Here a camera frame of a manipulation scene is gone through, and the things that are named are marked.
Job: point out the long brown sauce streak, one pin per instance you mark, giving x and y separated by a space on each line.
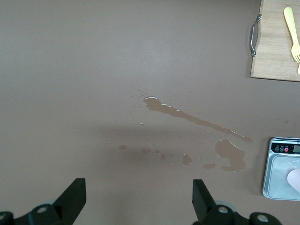
185 114

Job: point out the brown table cover sheet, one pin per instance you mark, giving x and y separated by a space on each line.
93 70

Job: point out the yellow plastic fork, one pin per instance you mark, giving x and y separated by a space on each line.
290 23

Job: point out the small brown sauce puddle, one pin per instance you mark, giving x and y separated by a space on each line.
186 159

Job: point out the silver digital kitchen scale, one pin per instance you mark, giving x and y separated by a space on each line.
277 177

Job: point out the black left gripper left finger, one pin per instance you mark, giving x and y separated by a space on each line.
68 204

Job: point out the large brown sauce puddle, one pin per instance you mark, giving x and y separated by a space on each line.
230 154

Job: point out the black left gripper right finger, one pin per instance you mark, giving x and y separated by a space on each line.
206 208

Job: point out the pink plastic cup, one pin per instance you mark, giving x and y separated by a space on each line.
294 181

